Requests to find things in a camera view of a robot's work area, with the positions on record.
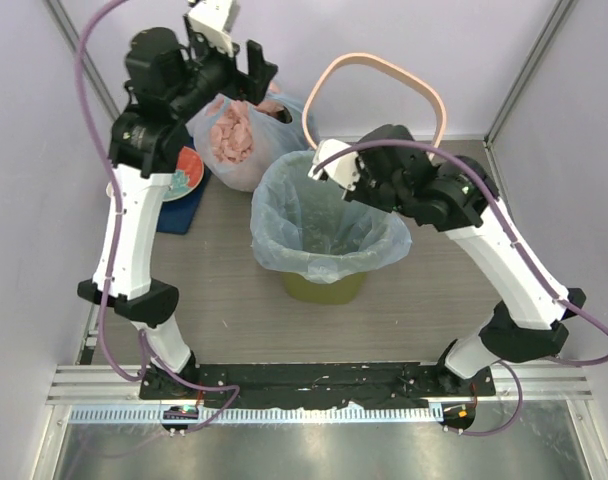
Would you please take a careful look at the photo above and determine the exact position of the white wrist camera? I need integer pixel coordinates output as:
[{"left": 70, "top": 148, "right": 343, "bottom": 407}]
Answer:
[
  {"left": 188, "top": 0, "right": 240, "bottom": 57},
  {"left": 308, "top": 139, "right": 360, "bottom": 192}
]

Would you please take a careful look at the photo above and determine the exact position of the blue plastic bag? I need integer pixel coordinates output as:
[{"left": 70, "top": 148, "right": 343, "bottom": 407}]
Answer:
[{"left": 250, "top": 151, "right": 412, "bottom": 284}]

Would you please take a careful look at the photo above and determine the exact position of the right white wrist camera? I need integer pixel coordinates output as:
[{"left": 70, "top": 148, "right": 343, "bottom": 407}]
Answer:
[{"left": 308, "top": 139, "right": 360, "bottom": 192}]

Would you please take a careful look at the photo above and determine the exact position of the red floral plate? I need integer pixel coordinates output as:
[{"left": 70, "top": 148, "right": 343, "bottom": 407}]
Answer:
[{"left": 163, "top": 147, "right": 205, "bottom": 203}]

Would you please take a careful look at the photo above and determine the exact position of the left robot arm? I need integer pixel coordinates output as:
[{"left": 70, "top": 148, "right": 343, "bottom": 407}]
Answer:
[{"left": 78, "top": 8, "right": 278, "bottom": 399}]

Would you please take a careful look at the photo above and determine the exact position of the green trash bin pink rim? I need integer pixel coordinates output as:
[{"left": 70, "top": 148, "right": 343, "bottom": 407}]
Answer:
[{"left": 281, "top": 272, "right": 367, "bottom": 305}]

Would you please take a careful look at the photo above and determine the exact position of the pink bin rim ring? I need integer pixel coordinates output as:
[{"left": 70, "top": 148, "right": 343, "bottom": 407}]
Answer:
[{"left": 302, "top": 52, "right": 445, "bottom": 151}]

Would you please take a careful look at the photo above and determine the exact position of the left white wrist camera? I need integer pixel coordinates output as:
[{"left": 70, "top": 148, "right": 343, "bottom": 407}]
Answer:
[{"left": 188, "top": 0, "right": 240, "bottom": 57}]

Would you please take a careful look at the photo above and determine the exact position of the bag filled with pink trash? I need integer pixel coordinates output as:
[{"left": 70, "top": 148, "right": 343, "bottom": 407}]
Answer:
[{"left": 191, "top": 83, "right": 309, "bottom": 192}]

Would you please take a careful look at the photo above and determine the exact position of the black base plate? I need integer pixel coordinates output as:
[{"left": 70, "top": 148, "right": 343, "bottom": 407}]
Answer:
[{"left": 138, "top": 360, "right": 498, "bottom": 411}]

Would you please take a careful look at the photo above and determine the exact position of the white slotted cable duct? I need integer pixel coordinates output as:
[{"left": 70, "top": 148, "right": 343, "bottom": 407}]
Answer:
[{"left": 69, "top": 403, "right": 443, "bottom": 425}]

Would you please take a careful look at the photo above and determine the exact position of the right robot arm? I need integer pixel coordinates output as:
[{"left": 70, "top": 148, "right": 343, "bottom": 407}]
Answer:
[{"left": 324, "top": 124, "right": 586, "bottom": 395}]

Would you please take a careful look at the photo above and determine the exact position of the dark blue mat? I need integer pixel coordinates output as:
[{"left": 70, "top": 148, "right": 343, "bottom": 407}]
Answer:
[{"left": 157, "top": 169, "right": 212, "bottom": 235}]

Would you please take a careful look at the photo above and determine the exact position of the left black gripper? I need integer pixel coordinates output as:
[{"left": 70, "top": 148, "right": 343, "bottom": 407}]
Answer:
[{"left": 169, "top": 13, "right": 278, "bottom": 123}]

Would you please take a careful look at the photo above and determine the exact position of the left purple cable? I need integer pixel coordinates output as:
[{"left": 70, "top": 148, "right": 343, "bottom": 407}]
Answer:
[{"left": 73, "top": 0, "right": 241, "bottom": 434}]

